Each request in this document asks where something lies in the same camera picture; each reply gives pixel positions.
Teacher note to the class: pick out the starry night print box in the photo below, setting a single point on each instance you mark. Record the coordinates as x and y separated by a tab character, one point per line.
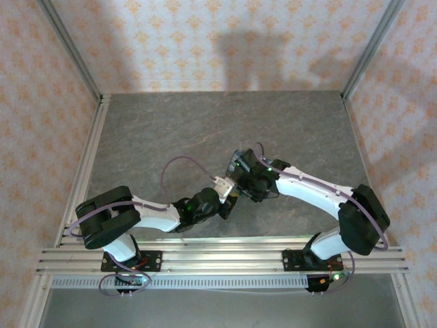
232	171

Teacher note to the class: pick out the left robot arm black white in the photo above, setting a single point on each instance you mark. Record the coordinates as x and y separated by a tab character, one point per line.
153	215

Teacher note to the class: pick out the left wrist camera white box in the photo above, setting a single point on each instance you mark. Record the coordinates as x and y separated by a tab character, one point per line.
224	187

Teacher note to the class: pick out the aluminium front rail beam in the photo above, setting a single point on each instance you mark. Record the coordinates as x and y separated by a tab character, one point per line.
222	256

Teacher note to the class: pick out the aluminium side rail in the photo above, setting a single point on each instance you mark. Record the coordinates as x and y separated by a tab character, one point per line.
97	136

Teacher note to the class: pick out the aluminium frame post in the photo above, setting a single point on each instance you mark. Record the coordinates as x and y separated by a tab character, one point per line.
372	48
73	51

